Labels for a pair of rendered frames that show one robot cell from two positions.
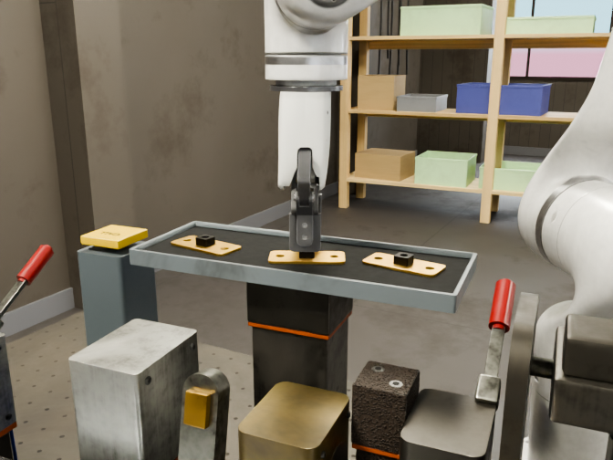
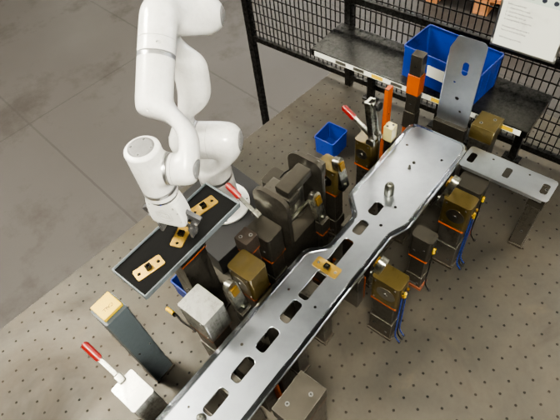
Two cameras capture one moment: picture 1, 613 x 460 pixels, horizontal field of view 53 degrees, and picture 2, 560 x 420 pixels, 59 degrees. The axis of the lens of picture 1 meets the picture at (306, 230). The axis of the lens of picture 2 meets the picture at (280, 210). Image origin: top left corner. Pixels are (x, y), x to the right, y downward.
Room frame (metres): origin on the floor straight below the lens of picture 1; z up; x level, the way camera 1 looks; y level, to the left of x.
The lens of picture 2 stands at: (0.06, 0.63, 2.26)
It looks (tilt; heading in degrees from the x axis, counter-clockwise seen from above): 53 degrees down; 294
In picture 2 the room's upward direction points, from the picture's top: 10 degrees counter-clockwise
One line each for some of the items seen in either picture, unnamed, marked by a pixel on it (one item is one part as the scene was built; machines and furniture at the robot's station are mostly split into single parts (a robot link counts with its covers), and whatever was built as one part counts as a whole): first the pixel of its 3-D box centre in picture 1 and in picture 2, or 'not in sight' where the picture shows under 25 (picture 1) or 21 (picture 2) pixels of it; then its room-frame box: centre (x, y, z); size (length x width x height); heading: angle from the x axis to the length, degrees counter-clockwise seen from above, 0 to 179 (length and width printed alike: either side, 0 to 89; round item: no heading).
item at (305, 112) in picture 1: (306, 130); (167, 204); (0.65, 0.00, 1.30); 0.10 x 0.07 x 0.11; 178
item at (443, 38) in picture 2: not in sight; (449, 64); (0.00, -0.94, 1.10); 0.30 x 0.17 x 0.13; 151
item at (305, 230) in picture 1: (304, 222); (196, 227); (0.59, 0.00, 1.22); 0.03 x 0.03 x 0.07; 88
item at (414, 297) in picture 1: (300, 258); (178, 237); (0.66, 0.01, 1.16); 0.37 x 0.14 x 0.02; 67
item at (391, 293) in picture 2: not in sight; (390, 307); (0.06, -0.06, 0.87); 0.12 x 0.07 x 0.35; 157
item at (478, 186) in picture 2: not in sight; (467, 210); (-0.14, -0.50, 0.84); 0.12 x 0.07 x 0.28; 157
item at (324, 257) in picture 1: (306, 253); (181, 233); (0.65, 0.00, 1.17); 0.08 x 0.04 x 0.01; 88
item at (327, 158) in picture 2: not in sight; (328, 197); (0.34, -0.42, 0.88); 0.11 x 0.07 x 0.37; 157
